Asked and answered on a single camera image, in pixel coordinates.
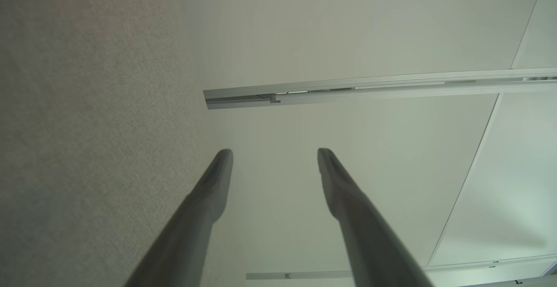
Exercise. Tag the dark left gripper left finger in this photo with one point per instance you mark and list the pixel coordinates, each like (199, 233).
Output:
(196, 217)

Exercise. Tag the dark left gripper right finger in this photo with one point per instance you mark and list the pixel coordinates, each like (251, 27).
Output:
(365, 234)

